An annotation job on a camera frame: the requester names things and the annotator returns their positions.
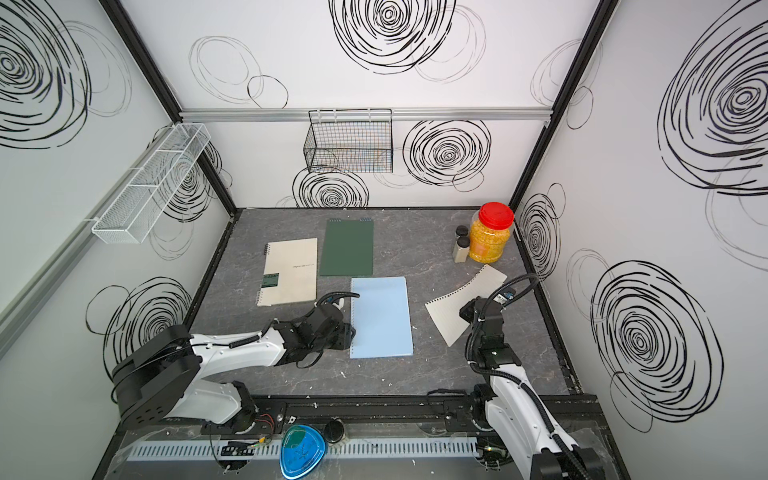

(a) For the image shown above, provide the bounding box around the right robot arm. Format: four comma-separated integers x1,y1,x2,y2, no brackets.
459,297,606,479

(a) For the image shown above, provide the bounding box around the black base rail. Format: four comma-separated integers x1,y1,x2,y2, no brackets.
197,392,601,436

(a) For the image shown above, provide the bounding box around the torn lined paper page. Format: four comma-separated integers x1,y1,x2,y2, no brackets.
424,263,509,348

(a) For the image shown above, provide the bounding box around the beige powder spice bottle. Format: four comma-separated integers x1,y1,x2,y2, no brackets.
453,236,470,263

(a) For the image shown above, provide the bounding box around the light blue spiral notebook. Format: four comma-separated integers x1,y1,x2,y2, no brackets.
349,277,414,359

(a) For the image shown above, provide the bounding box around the black wire wall basket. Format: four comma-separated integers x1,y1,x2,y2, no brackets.
302,108,394,173

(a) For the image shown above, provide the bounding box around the corn flakes jar red lid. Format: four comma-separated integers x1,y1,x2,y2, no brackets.
469,202,515,264

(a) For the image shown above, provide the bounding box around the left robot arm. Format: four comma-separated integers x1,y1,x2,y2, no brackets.
113,295,356,434

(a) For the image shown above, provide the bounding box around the white wire wall shelf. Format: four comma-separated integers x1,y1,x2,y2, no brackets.
91,123,210,245

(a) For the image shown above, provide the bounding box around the beige spiral notebook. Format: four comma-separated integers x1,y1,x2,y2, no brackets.
257,238,318,307

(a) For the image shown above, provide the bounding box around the white slotted cable duct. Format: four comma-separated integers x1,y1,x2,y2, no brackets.
125,436,481,463

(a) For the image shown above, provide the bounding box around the green spiral notepad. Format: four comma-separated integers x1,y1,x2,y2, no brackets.
319,218,374,278

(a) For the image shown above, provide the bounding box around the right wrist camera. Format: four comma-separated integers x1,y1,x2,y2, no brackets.
494,288,517,304

